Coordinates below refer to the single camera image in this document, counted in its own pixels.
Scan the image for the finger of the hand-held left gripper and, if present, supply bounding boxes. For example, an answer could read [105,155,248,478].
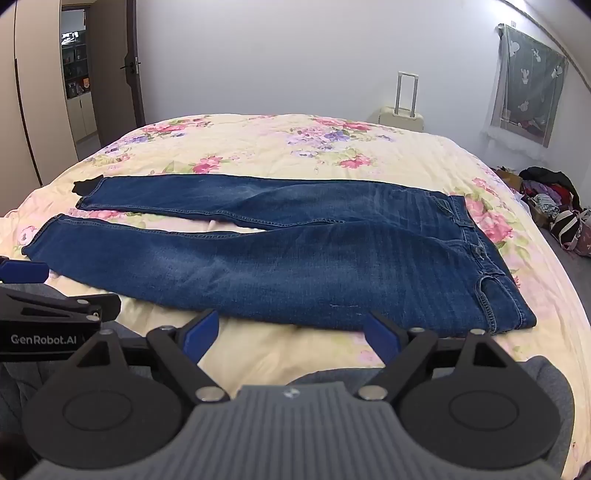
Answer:
[0,285,122,324]
[0,260,49,284]

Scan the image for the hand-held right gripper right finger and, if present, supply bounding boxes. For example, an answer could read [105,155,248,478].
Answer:
[358,310,513,402]

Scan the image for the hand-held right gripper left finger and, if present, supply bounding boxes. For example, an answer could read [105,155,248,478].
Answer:
[69,308,232,404]

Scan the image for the blue denim pants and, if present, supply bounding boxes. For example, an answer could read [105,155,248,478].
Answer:
[21,175,537,335]

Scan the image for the beige wardrobe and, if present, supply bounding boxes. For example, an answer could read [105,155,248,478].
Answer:
[0,0,79,217]

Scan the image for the person's grey clothing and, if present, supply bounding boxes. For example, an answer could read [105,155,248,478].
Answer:
[0,355,575,480]

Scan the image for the brown wooden door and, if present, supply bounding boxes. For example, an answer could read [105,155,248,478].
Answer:
[88,0,146,137]

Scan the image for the floral bed blanket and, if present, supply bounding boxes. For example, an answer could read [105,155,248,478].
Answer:
[0,113,591,480]

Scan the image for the hallway shelf cabinet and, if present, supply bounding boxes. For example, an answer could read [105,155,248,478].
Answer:
[60,9,100,141]

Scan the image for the striped black white bag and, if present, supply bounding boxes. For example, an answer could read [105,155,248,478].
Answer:
[549,209,591,252]

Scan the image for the cream hard-shell suitcase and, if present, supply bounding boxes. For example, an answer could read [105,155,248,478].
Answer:
[378,71,428,127]

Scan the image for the pink bag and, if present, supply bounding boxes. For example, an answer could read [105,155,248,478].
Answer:
[573,224,591,257]

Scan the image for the pile of dark clothes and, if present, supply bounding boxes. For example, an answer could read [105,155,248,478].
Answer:
[494,166,580,229]

